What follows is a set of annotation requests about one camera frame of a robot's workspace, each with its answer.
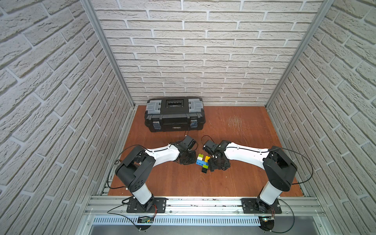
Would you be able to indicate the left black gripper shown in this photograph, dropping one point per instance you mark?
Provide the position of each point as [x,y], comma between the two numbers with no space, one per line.
[188,156]

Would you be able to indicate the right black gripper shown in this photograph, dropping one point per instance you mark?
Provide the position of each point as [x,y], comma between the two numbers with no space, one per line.
[211,166]

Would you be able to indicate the long blue lego brick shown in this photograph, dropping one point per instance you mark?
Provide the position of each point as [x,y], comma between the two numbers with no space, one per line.
[202,163]

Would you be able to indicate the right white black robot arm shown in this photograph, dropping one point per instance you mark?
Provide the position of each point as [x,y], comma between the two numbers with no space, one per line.
[279,168]

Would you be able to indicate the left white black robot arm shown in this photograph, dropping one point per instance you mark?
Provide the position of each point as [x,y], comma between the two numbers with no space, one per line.
[136,167]

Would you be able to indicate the black plastic toolbox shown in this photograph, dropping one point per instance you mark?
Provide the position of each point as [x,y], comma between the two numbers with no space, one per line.
[175,114]

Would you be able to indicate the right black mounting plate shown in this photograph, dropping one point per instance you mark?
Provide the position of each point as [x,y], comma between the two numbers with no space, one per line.
[249,205]

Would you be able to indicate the black mounting plate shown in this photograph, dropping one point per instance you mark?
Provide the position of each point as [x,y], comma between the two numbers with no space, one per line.
[154,204]
[249,205]

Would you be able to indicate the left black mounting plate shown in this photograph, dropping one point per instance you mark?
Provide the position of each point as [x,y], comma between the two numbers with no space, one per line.
[154,204]

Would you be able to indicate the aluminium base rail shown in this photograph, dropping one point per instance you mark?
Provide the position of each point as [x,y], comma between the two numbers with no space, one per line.
[207,206]

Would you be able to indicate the white slotted cable duct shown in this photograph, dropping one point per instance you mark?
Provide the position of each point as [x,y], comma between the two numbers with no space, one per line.
[178,220]

